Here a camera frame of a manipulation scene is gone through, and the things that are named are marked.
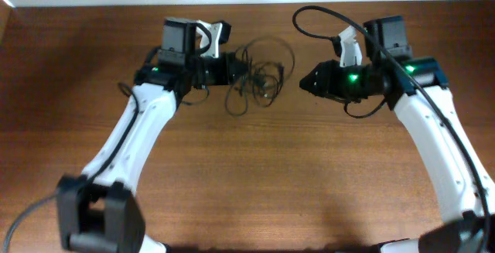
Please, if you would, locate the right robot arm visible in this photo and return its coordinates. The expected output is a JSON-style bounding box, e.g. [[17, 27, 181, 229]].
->
[[299, 15, 494, 252]]

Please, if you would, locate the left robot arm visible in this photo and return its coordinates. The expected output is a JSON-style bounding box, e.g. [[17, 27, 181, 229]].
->
[[56, 17, 233, 253]]

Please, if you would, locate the black usb cable thin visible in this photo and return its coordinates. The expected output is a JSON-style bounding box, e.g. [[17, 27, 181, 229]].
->
[[229, 60, 285, 110]]

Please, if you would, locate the black usb cable long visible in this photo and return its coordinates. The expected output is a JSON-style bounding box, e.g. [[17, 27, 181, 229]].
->
[[224, 36, 295, 118]]

